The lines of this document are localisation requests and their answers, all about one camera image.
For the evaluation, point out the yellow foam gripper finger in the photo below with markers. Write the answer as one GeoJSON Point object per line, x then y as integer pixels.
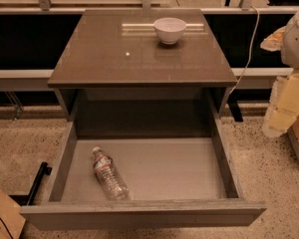
{"type": "Point", "coordinates": [283, 109]}

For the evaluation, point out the clear plastic water bottle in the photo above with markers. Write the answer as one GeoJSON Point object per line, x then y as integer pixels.
{"type": "Point", "coordinates": [108, 175]}

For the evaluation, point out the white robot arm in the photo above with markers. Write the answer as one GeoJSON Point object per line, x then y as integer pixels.
{"type": "Point", "coordinates": [289, 45]}

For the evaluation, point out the open grey top drawer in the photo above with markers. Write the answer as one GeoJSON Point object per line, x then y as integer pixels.
{"type": "Point", "coordinates": [173, 182]}

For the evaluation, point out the grey cabinet with glossy top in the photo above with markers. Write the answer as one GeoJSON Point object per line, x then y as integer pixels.
{"type": "Point", "coordinates": [117, 79]}

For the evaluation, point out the white ceramic bowl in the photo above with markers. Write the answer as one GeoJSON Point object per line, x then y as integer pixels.
{"type": "Point", "coordinates": [169, 30]}

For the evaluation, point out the black metal stand foot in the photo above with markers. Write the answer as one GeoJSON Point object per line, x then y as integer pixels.
{"type": "Point", "coordinates": [28, 199]}

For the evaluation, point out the brown cardboard box left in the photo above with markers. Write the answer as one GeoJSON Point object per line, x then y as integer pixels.
{"type": "Point", "coordinates": [11, 222]}

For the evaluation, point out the grey horizontal rail frame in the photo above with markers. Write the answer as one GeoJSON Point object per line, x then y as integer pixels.
{"type": "Point", "coordinates": [37, 80]}

